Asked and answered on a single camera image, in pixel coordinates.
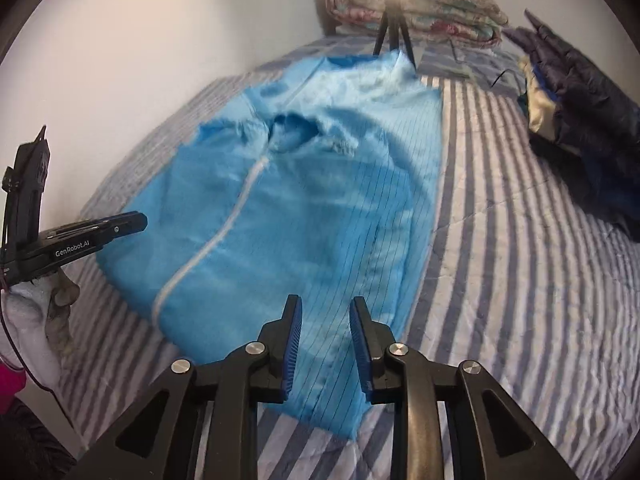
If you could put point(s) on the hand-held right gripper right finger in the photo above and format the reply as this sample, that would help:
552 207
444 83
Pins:
361 350

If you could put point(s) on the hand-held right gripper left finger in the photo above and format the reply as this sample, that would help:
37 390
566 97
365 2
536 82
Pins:
292 345

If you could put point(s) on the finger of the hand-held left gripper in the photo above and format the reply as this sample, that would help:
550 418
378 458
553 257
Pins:
120 224

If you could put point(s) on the light blue work coat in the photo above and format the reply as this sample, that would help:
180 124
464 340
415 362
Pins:
300 210

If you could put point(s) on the person's left hand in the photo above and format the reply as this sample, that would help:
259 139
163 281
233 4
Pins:
25 320

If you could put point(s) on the striped bed sheet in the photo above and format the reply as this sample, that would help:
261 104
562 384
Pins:
525 285

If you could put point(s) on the blue checked blanket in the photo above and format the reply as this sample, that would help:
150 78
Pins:
465 65

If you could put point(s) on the dark puffer jacket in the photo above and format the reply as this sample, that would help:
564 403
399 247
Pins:
585 105

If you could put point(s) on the folded floral quilt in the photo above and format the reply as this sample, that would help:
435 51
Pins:
450 10

